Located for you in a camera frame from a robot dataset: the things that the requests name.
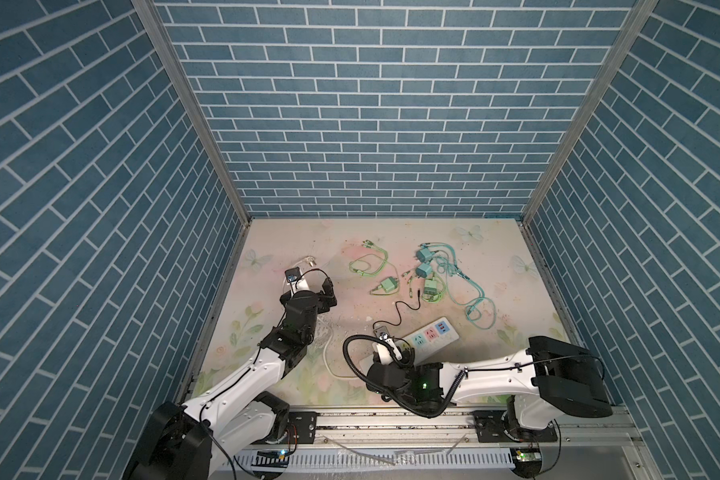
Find light green coiled cable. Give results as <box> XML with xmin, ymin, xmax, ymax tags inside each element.
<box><xmin>400</xmin><ymin>268</ymin><xmax>445</xmax><ymax>305</ymax></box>

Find light green charger cable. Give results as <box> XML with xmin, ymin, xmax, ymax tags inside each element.
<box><xmin>348</xmin><ymin>239</ymin><xmax>401</xmax><ymax>280</ymax></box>

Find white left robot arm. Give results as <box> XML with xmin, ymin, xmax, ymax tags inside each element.
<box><xmin>122</xmin><ymin>280</ymin><xmax>337</xmax><ymax>479</ymax></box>

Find black USB cable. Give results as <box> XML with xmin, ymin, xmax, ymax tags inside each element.
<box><xmin>371</xmin><ymin>296</ymin><xmax>422</xmax><ymax>333</ymax></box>

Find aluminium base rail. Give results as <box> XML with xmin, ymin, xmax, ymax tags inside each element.
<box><xmin>137</xmin><ymin>404</ymin><xmax>661</xmax><ymax>480</ymax></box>

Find white power strip cord plug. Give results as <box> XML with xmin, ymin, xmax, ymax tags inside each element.
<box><xmin>290</xmin><ymin>255</ymin><xmax>355</xmax><ymax>381</ymax></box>

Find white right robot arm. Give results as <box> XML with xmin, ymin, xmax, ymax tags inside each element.
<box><xmin>342</xmin><ymin>334</ymin><xmax>613</xmax><ymax>441</ymax></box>

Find white power strip colourful sockets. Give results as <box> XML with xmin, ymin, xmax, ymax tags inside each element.
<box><xmin>359</xmin><ymin>317</ymin><xmax>459</xmax><ymax>372</ymax></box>

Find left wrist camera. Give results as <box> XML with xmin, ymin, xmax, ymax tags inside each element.
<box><xmin>284</xmin><ymin>266</ymin><xmax>311</xmax><ymax>294</ymax></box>

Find light green charger with prongs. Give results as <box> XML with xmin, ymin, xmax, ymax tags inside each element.
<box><xmin>370</xmin><ymin>276</ymin><xmax>399</xmax><ymax>296</ymax></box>

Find teal multi-head cable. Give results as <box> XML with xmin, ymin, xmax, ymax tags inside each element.
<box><xmin>419</xmin><ymin>241</ymin><xmax>498</xmax><ymax>331</ymax></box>

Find teal charger adapter upper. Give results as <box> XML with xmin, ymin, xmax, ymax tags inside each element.
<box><xmin>415</xmin><ymin>246</ymin><xmax>435</xmax><ymax>264</ymax></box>

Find light green charger adapter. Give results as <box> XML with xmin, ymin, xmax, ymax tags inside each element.
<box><xmin>422</xmin><ymin>279</ymin><xmax>442</xmax><ymax>303</ymax></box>

